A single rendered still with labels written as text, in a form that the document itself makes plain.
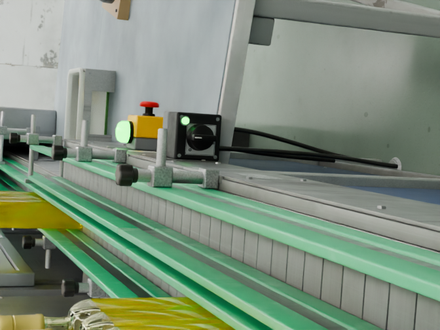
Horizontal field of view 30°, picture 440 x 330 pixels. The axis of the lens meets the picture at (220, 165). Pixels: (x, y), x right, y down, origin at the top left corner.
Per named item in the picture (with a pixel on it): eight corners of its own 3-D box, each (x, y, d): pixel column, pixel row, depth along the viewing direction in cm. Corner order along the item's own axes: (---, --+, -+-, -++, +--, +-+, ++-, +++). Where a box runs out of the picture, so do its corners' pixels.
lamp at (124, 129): (127, 143, 168) (112, 141, 167) (128, 120, 168) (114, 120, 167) (133, 143, 164) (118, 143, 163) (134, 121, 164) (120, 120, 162)
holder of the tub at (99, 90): (94, 172, 228) (66, 171, 225) (100, 73, 226) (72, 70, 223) (109, 177, 212) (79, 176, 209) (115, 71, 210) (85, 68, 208)
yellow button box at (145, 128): (160, 150, 172) (125, 148, 169) (162, 114, 172) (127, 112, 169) (169, 152, 165) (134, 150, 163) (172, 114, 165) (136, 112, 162)
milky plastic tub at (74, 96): (93, 153, 228) (62, 151, 224) (99, 72, 226) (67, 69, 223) (109, 157, 211) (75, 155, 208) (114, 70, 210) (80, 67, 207)
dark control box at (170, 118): (205, 158, 146) (160, 156, 143) (208, 114, 146) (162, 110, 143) (222, 162, 139) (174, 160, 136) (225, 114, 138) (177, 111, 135)
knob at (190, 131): (210, 151, 138) (217, 152, 135) (184, 150, 136) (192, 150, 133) (212, 124, 138) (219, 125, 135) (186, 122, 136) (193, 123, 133)
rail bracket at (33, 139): (57, 183, 206) (6, 181, 201) (61, 116, 205) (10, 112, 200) (59, 184, 203) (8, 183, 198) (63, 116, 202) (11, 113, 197)
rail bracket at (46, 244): (82, 266, 179) (19, 266, 174) (84, 235, 178) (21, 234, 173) (86, 270, 175) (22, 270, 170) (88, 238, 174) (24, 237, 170)
